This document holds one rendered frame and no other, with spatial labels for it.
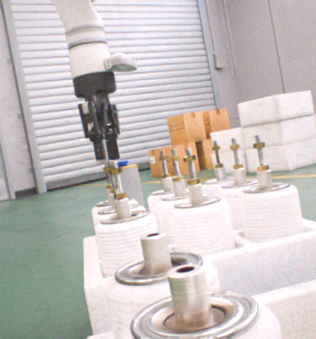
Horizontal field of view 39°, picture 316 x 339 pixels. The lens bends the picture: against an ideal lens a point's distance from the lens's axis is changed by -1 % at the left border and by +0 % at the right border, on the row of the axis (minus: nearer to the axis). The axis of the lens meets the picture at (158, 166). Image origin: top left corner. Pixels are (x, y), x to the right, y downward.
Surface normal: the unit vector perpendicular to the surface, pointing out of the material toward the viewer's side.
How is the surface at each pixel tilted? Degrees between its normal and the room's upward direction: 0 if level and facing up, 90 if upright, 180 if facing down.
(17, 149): 90
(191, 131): 90
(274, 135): 90
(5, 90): 90
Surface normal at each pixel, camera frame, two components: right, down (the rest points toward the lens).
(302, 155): 0.58, -0.06
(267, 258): 0.17, 0.02
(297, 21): -0.83, 0.18
